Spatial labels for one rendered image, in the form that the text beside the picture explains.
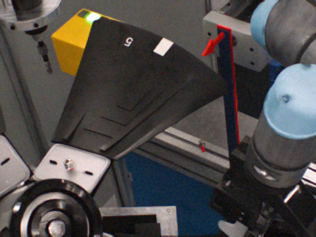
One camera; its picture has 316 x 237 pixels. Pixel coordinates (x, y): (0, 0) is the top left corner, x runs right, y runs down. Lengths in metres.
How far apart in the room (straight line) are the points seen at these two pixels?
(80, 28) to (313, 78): 0.69
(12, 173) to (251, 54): 0.71
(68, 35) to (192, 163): 0.35
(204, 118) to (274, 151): 1.88
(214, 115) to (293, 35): 1.81
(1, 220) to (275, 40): 0.40
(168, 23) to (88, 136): 1.42
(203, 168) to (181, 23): 1.08
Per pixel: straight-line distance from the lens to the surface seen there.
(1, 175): 0.89
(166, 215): 1.10
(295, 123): 0.76
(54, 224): 0.85
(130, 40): 1.06
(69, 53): 1.37
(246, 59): 1.47
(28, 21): 0.73
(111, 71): 1.02
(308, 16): 0.90
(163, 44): 1.06
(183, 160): 1.42
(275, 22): 0.92
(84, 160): 0.93
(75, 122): 0.97
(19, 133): 1.93
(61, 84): 1.99
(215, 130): 2.63
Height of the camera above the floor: 1.87
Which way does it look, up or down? 44 degrees down
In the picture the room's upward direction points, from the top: 10 degrees counter-clockwise
